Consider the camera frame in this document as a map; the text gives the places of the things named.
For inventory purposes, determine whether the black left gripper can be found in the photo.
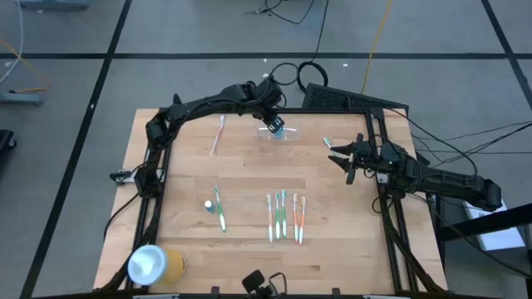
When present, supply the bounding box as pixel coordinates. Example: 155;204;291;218
249;76;288;134

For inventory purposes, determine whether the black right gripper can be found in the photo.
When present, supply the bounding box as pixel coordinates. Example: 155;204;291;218
328;132;377;186

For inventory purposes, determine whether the green white toothbrush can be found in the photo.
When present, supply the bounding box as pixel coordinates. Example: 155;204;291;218
281;189;288;239
323;136;340;158
213;184;228;233
274;191;282;241

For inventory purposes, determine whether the pink white toothbrush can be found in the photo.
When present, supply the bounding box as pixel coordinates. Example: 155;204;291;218
209;114;227;157

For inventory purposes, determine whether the clear acrylic organizer box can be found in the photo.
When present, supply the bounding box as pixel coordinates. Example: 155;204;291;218
254;118;301;142

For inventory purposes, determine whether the black computer case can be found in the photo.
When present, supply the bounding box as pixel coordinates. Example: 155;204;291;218
301;82;411;114

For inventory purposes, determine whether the small black device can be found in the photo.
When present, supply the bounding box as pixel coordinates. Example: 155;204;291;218
241;269;288;299

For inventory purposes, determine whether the black stand beam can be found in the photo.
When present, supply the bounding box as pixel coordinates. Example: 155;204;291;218
436;202;532;243

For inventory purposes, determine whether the white paper booklet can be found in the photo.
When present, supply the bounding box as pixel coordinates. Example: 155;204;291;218
462;199;526;252

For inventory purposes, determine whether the yellow cup white lid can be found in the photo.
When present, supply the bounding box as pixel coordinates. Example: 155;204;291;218
126;243;188;287

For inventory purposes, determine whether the grey desk foot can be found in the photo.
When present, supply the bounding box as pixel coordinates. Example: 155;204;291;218
0;91;43;107
15;0;89;11

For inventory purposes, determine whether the black floor object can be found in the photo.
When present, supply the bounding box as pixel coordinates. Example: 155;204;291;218
0;129;17;162

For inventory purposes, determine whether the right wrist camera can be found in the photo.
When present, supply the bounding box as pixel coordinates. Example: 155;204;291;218
359;143;377;165

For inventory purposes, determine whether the black aluminium table frame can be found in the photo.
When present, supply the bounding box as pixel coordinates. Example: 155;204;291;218
94;105;446;297

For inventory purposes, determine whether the thin black camera cable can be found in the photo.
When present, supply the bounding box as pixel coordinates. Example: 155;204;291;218
268;61;300;87

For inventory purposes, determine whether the thick black cable coil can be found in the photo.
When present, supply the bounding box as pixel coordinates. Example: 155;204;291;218
296;61;330;94

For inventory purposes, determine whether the black floor cable tangle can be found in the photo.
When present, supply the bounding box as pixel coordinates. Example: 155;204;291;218
244;0;316;26

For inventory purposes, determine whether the black hanging cable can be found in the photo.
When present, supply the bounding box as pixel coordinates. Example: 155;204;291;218
313;0;330;63

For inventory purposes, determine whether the yellow hanging cable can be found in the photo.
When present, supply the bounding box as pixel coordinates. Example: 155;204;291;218
360;0;394;95

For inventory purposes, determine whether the orange floor cable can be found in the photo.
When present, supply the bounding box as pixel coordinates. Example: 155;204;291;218
0;37;50;94

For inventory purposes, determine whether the white floor cable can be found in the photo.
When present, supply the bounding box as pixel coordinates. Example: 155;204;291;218
0;0;24;86

